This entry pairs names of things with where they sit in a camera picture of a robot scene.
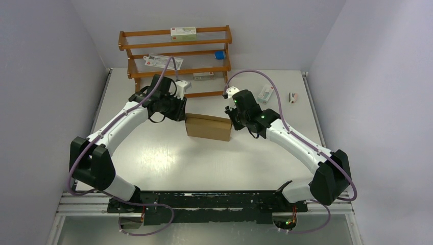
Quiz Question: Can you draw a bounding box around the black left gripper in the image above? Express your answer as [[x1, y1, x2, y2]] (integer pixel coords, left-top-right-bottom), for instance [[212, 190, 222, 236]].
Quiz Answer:
[[160, 92, 187, 121]]

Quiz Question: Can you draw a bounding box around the brown cardboard box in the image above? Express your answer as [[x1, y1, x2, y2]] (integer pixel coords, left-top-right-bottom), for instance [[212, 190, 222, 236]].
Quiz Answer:
[[185, 113, 232, 141]]

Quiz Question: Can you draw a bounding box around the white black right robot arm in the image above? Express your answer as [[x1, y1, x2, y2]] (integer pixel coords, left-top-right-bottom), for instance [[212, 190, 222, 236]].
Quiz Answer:
[[224, 86, 351, 211]]

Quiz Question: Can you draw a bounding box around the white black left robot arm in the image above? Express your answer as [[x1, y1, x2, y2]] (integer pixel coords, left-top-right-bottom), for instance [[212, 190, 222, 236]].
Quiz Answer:
[[69, 75, 191, 212]]

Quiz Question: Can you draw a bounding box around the small grey box lower shelf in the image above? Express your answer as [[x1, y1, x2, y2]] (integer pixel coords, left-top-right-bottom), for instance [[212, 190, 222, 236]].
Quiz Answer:
[[193, 72, 215, 81]]

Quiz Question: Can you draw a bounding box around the white green box top shelf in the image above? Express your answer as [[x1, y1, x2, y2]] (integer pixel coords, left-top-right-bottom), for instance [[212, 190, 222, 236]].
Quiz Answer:
[[170, 27, 197, 42]]

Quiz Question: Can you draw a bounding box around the white teal small carton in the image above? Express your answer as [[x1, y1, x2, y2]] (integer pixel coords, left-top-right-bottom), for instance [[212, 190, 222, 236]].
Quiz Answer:
[[257, 84, 274, 104]]

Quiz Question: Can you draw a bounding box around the clear plastic blister pack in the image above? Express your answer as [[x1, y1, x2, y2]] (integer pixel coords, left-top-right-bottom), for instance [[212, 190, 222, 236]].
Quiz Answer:
[[143, 54, 184, 70]]

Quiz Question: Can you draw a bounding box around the small pink stapler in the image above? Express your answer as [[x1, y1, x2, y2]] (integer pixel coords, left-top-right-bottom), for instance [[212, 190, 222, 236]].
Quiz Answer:
[[288, 92, 298, 104]]

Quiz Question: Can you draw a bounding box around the orange wooden shelf rack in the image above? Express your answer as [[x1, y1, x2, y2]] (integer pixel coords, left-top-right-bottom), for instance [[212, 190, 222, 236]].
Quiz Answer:
[[118, 25, 232, 98]]

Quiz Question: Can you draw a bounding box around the blue white small roll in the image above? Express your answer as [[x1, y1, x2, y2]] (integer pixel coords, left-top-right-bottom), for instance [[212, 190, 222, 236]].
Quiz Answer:
[[214, 51, 226, 60]]

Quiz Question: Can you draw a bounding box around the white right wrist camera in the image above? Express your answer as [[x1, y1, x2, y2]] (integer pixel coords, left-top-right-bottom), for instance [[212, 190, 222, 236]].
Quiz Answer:
[[223, 86, 240, 110]]

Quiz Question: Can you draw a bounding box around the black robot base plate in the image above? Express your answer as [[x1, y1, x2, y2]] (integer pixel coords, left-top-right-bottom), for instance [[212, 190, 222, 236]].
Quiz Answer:
[[107, 190, 308, 226]]

